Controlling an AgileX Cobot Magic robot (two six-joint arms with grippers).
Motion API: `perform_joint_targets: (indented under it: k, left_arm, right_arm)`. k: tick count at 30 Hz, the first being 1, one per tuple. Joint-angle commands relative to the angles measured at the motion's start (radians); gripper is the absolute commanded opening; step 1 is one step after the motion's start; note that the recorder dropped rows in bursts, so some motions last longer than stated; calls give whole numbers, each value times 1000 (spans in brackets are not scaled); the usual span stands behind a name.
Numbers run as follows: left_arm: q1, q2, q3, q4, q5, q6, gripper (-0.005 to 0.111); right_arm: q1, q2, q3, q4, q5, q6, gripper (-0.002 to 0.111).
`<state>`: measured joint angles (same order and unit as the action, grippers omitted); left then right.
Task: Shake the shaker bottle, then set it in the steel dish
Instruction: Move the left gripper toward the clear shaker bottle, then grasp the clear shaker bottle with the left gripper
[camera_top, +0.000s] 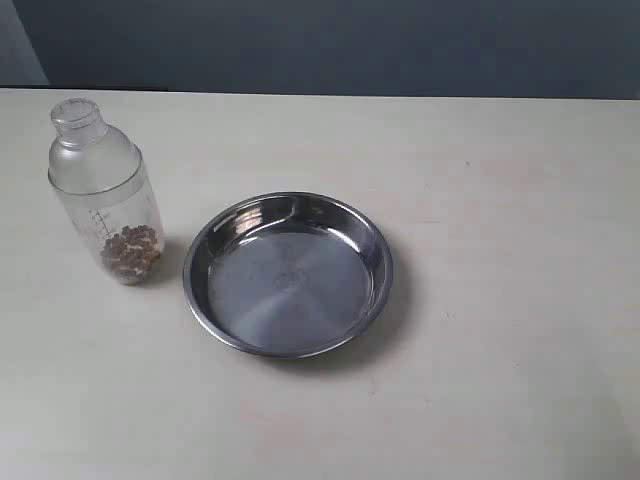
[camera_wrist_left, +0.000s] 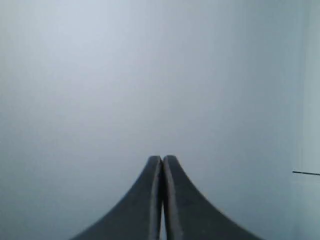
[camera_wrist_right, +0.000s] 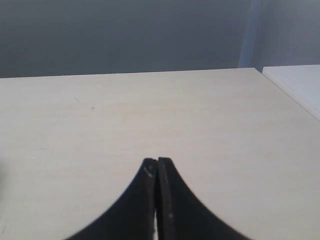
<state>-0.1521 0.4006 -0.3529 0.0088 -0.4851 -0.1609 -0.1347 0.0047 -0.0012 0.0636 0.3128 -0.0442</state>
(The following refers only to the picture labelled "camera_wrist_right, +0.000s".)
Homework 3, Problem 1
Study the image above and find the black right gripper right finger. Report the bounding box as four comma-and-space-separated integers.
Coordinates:
157, 157, 248, 240

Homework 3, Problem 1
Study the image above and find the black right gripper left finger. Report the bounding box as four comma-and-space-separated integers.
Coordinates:
69, 158, 158, 240

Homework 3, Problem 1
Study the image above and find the white side table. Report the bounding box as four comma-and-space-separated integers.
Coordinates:
262, 64, 320, 120

